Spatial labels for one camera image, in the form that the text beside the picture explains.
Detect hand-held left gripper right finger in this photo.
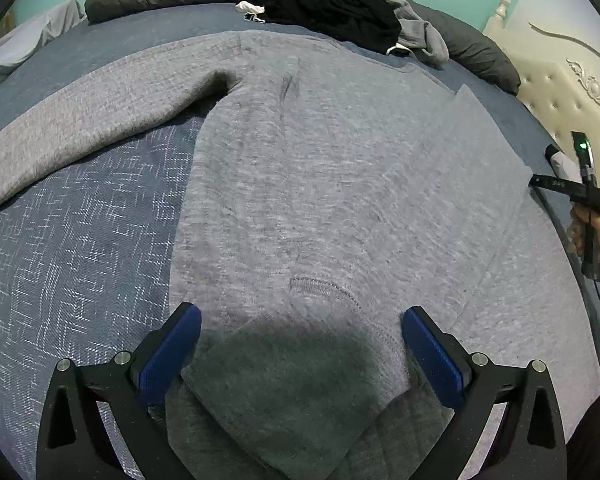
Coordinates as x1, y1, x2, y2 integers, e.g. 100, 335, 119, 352
401, 305, 568, 480

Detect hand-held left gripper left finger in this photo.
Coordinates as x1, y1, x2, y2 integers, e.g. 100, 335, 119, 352
35, 301, 202, 480

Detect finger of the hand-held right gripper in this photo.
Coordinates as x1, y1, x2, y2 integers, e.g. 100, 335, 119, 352
529, 174, 588, 196

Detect light grey knit sweater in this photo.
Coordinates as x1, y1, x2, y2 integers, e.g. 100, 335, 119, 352
0, 30, 600, 480

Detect cream tufted headboard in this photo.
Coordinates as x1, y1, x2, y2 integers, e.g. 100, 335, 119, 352
482, 0, 600, 221

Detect blue bed sheet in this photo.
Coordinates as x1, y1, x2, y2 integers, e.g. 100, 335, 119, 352
0, 2, 600, 480

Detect grey hoodie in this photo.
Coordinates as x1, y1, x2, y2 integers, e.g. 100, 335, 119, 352
335, 0, 450, 65

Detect black garment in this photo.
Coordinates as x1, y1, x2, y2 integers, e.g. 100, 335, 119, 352
235, 0, 402, 56

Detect light grey blanket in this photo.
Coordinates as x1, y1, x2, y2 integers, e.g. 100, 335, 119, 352
0, 0, 88, 91

